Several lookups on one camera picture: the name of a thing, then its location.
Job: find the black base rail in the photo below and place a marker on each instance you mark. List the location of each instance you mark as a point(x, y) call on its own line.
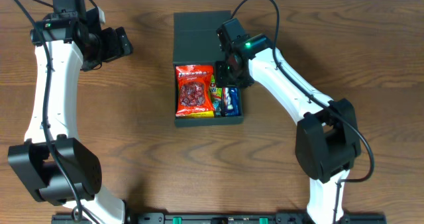
point(278, 218)

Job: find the yellow candy bag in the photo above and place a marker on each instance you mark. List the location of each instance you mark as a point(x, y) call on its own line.
point(205, 114)

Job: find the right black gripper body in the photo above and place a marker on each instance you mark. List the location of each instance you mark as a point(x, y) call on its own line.
point(232, 79)

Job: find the dark blue chocolate bar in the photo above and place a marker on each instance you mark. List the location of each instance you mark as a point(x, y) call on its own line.
point(227, 102)

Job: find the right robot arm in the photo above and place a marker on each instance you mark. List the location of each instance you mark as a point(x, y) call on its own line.
point(326, 145)

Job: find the black cardboard box with lid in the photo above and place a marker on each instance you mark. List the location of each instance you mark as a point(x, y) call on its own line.
point(196, 42)

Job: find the red Maltesers candy bag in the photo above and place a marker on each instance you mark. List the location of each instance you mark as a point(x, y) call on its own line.
point(193, 89)

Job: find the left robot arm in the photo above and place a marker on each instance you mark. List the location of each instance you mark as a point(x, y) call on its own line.
point(52, 163)

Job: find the green Haribo worms bag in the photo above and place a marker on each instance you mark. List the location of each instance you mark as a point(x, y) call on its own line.
point(216, 97)

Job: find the blue Oreo cookie pack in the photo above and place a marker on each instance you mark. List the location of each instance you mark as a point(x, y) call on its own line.
point(233, 102)

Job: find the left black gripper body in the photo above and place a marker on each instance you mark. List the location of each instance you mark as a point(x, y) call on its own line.
point(110, 44)

